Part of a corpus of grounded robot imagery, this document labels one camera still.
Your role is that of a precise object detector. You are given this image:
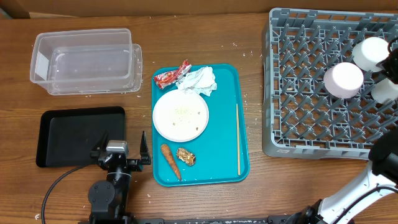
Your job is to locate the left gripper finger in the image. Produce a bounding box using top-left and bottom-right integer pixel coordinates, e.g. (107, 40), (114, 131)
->
(140, 131), (151, 165)
(90, 131), (108, 154)

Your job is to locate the white cup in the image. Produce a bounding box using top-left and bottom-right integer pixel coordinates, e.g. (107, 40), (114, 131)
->
(371, 78), (398, 104)
(352, 37), (389, 72)

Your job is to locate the pink bowl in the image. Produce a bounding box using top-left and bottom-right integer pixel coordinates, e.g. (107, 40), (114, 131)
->
(323, 62), (364, 99)

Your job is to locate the pink round plate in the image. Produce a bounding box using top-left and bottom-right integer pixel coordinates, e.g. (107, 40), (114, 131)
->
(152, 90), (210, 142)

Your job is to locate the white napkin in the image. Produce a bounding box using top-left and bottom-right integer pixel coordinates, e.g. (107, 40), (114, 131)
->
(176, 66), (218, 96)

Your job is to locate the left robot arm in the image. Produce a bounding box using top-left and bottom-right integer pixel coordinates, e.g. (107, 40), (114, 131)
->
(88, 133), (151, 223)

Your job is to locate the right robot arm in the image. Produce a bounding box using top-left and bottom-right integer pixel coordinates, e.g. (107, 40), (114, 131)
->
(285, 38), (397, 224)

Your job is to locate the grey dishwasher rack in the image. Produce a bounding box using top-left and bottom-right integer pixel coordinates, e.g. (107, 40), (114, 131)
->
(262, 7), (397, 160)

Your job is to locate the orange carrot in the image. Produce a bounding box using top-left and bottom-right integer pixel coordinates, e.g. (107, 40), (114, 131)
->
(160, 144), (182, 181)

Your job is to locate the black tray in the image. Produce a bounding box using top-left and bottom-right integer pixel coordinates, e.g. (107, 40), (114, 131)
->
(35, 106), (126, 168)

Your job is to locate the brown walnut food scrap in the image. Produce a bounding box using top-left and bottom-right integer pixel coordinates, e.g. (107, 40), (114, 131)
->
(177, 147), (196, 166)

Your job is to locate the teal serving tray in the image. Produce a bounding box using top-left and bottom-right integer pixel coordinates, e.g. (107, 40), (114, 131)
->
(152, 63), (250, 187)

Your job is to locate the red snack wrapper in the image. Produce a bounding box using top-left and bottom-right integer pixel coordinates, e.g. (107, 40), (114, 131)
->
(154, 60), (192, 90)

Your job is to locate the clear plastic bin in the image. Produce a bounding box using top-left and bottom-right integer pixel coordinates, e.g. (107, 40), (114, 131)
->
(30, 28), (143, 95)

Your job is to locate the wooden chopstick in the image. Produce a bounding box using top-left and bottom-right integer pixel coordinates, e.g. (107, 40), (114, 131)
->
(236, 104), (241, 176)

